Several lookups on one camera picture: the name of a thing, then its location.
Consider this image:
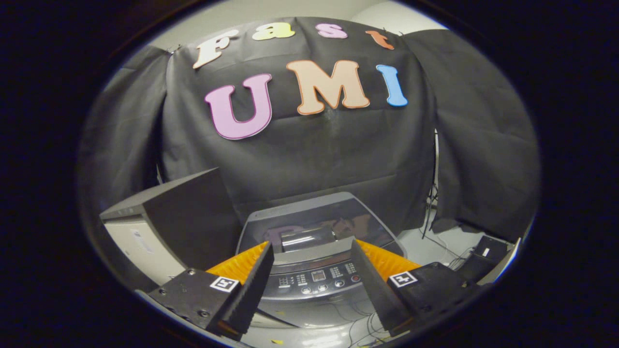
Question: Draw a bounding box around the black backdrop cloth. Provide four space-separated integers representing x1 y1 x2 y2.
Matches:
77 17 540 242

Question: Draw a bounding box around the black hanging cable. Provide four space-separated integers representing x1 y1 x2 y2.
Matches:
421 130 442 240

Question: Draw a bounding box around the thin black cable bundle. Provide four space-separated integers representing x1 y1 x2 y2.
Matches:
334 300 390 347

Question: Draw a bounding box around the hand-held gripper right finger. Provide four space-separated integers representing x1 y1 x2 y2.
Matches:
350 239 480 338

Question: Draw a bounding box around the black box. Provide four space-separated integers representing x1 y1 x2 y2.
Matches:
457 235 509 281

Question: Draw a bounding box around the grey washing machine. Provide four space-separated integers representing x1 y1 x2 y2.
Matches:
236 192 407 334

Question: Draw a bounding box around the grey and white cabinet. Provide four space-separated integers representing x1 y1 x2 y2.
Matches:
99 168 242 290

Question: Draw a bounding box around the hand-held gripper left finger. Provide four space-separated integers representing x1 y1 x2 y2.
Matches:
147 241 275 341

